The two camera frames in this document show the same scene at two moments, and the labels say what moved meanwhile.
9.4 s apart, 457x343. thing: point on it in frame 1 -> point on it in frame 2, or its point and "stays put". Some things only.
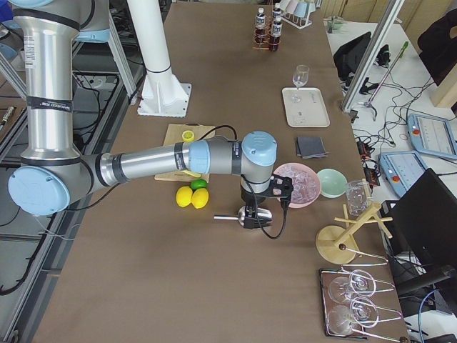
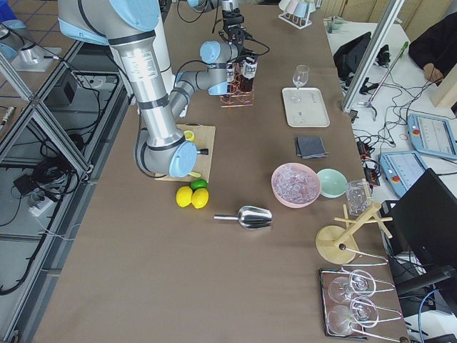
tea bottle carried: (277, 33) -> (250, 68)
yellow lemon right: (200, 198) stays put
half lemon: (188, 136) stays put
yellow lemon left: (183, 196) stays put
